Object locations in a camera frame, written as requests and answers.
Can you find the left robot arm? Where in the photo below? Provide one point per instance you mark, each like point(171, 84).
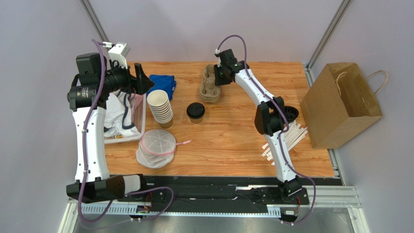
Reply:
point(87, 98)

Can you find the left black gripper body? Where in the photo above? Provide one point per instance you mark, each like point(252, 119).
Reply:
point(130, 82)

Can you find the white plastic basket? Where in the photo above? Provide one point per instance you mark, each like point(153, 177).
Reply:
point(138, 118)

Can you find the cardboard cup carrier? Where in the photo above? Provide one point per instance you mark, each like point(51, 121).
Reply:
point(208, 91)

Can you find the pink cloth bag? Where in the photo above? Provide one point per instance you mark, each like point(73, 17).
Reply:
point(135, 100)

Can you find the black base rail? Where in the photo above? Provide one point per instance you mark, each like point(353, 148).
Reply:
point(223, 194)

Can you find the white mesh food cover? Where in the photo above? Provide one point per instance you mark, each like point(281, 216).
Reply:
point(156, 148)

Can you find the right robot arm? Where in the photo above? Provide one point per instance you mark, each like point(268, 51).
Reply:
point(270, 120)

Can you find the white crumpled cloth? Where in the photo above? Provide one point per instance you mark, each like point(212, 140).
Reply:
point(118, 118)

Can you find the black cup lid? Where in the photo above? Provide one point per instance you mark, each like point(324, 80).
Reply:
point(195, 110)

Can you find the stack of black lids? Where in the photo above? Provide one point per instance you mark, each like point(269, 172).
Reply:
point(291, 113)

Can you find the stack of paper cups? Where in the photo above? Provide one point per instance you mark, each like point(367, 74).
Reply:
point(161, 109)

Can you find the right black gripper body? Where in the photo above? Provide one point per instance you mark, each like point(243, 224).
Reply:
point(220, 75)

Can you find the blue folded cloth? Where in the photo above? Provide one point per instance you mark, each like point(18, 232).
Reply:
point(166, 83)

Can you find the brown paper bag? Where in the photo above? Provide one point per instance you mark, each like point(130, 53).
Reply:
point(339, 105)

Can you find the paper coffee cup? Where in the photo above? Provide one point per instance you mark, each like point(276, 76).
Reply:
point(196, 119)

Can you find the bundle of white straws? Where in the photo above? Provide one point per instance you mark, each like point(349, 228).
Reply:
point(294, 135)

